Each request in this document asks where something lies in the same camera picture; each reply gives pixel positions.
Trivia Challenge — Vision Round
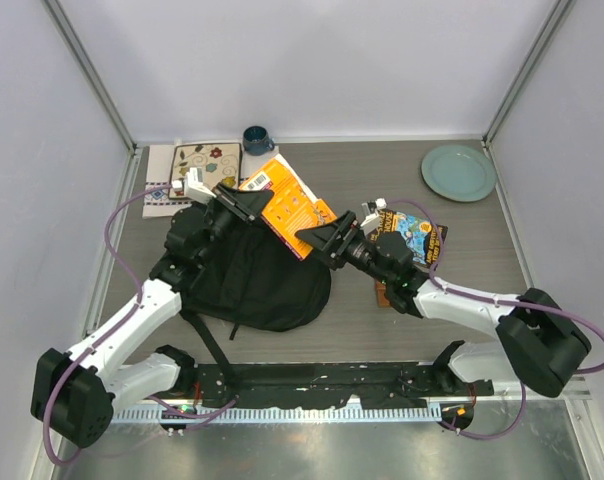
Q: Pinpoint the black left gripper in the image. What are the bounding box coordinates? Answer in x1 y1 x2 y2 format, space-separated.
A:
197 183 272 267

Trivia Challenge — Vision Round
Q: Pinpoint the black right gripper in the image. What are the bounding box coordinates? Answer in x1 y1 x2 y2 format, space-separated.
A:
296 210 393 287

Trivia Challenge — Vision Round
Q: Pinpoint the orange paperback book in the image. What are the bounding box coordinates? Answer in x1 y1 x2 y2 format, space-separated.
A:
240 154 337 260

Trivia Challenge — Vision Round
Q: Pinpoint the black fabric backpack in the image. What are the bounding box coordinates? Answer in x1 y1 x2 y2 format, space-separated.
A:
149 224 332 378

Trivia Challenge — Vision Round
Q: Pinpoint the black comic cover book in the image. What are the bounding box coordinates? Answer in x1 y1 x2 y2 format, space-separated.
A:
367 209 448 268

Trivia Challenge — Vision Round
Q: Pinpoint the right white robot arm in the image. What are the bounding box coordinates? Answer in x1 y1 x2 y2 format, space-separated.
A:
295 212 591 398

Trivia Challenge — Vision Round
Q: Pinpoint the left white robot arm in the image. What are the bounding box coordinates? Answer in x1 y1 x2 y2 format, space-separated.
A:
31 181 274 449

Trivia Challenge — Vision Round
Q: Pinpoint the square floral ceramic plate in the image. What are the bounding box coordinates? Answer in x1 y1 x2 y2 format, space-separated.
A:
170 143 242 189

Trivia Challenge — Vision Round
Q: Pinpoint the blue ceramic mug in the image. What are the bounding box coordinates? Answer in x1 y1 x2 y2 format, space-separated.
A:
242 125 275 156

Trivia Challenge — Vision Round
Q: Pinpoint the brown leather wallet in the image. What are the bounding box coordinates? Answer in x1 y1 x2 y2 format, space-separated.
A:
375 281 392 308

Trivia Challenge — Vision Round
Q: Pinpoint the white patterned placemat cloth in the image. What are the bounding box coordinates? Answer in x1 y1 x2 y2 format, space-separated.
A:
141 143 283 219

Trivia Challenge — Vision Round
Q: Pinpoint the round teal plate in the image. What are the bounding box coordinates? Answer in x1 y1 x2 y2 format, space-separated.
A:
420 144 497 203

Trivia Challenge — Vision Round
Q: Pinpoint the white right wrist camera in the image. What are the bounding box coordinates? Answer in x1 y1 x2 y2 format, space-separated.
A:
360 198 387 236

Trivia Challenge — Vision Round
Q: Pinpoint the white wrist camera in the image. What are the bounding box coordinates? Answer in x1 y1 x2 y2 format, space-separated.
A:
360 198 387 236
170 167 216 205

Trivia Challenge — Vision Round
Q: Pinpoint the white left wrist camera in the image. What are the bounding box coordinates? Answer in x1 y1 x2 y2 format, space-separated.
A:
170 167 216 205

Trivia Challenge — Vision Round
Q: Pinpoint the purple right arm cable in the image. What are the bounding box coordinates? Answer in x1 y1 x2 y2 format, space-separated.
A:
381 198 604 440

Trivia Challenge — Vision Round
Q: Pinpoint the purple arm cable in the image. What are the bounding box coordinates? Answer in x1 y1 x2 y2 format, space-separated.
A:
381 198 604 440
41 182 238 466

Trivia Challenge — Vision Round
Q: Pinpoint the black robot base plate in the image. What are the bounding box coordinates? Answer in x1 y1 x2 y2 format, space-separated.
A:
136 359 496 409

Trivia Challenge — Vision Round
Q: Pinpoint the white slotted cable duct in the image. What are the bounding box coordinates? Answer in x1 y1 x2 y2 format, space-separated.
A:
109 402 442 427

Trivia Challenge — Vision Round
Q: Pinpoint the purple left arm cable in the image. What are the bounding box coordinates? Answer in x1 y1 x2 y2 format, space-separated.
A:
41 182 238 466

